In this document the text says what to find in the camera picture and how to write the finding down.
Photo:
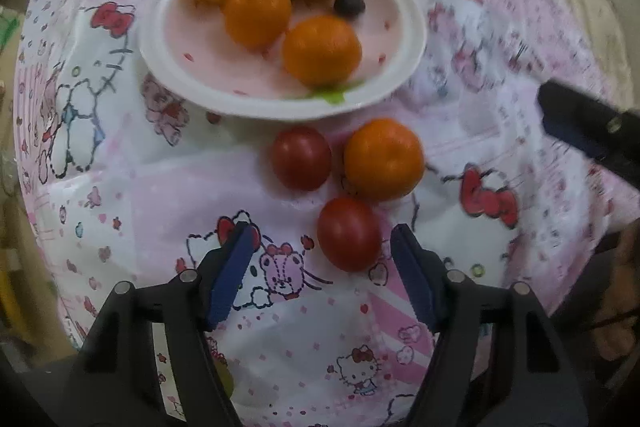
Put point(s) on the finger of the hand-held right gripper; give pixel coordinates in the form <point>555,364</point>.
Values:
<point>575,122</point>

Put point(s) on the dark grape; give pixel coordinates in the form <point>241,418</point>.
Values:
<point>349,3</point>

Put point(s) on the green tomato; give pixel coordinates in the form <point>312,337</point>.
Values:
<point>226,378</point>

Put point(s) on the red tomato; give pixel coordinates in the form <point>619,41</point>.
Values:
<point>301,158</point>
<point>348,234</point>

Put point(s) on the small orange mandarin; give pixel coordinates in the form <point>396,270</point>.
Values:
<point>257,14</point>
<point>321,52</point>
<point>384,158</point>

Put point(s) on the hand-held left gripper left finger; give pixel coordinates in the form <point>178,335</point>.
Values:
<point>230,277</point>

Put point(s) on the pink speckled plate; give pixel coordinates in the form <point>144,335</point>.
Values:
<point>280,42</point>

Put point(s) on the pink cartoon printed blanket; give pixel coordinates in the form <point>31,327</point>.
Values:
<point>165,187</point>

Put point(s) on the person's right hand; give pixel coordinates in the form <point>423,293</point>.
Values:
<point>617,337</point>

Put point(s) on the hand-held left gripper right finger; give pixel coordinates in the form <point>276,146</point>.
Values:
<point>415,277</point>

